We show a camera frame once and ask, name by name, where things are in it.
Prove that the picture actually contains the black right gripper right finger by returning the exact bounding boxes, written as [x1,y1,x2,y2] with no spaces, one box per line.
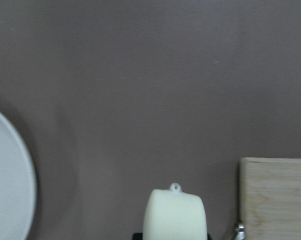
[207,233,213,240]

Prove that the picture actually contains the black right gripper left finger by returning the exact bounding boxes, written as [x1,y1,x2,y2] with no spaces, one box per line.
[132,232,143,240]

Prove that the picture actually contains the wooden cutting board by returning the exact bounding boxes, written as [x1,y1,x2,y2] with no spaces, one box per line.
[238,157,301,240]

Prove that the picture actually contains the white round plate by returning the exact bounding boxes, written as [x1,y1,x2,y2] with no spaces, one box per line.
[0,112,37,240]

